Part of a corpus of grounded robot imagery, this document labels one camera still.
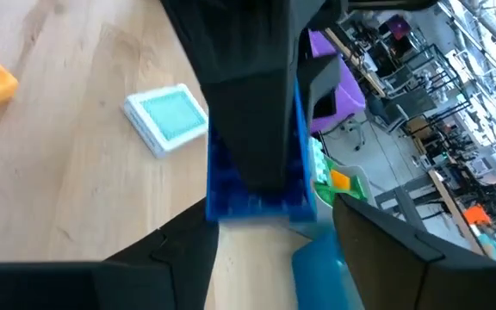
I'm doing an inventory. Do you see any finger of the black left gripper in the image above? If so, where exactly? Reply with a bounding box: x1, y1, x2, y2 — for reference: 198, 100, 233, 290
200, 79, 301, 193
298, 54, 343, 120

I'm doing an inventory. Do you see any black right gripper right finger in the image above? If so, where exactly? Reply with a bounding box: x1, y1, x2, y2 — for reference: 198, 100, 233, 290
332, 194, 496, 310

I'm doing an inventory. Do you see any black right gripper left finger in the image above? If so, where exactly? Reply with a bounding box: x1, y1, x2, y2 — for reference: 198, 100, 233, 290
92, 198, 220, 310

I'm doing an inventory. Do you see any purple plastic bucket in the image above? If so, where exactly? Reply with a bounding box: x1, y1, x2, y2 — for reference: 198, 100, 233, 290
307, 28, 367, 134

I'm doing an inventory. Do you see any blue scoop-shaped brick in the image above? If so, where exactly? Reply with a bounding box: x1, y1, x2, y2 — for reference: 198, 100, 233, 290
206, 79, 318, 224

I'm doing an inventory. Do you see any light gray storage bin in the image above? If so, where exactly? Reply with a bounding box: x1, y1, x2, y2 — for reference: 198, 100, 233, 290
288, 165, 378, 242

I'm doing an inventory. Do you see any small green brick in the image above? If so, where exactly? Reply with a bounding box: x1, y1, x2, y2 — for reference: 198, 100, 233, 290
313, 157, 339, 206

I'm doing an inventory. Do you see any light blue card box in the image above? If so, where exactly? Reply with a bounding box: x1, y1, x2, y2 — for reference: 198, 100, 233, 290
122, 84, 209, 159

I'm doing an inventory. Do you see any black office chair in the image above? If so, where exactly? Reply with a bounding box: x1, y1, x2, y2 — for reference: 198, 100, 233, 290
379, 88, 437, 130

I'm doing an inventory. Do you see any dark red screen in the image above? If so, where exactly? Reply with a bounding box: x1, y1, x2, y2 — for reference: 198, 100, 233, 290
386, 14, 413, 40

